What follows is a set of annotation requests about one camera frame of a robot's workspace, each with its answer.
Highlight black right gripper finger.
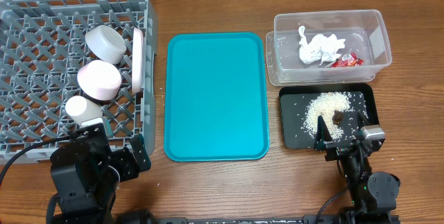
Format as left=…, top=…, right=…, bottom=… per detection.
left=314, top=115, right=332, bottom=150
left=357, top=111, right=370, bottom=129

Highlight brown food scrap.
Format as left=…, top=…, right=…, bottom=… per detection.
left=332, top=110, right=343, bottom=126

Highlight white rice pile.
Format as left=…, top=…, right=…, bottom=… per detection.
left=302, top=92, right=351, bottom=139

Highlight red snack wrapper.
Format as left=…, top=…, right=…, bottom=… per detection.
left=326, top=52, right=364, bottom=68

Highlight cream paper cup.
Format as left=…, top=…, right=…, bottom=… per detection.
left=65, top=96, right=103, bottom=125

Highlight white tissue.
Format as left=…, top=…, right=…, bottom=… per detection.
left=298, top=26, right=345, bottom=64

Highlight pink bowl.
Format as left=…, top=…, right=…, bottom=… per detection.
left=77, top=60, right=122, bottom=101

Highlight grey bowl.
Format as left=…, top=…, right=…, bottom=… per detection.
left=85, top=25, right=127, bottom=64

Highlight pink plate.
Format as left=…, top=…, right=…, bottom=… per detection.
left=131, top=28, right=144, bottom=94

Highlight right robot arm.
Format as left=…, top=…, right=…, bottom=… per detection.
left=314, top=112, right=400, bottom=223

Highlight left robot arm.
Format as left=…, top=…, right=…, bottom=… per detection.
left=46, top=123, right=155, bottom=224

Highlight black waste tray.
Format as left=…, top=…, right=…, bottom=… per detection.
left=279, top=83, right=379, bottom=149

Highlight clear plastic waste bin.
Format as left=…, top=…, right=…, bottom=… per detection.
left=266, top=10, right=392, bottom=86

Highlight teal plastic tray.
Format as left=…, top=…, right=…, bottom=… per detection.
left=164, top=32, right=270, bottom=162

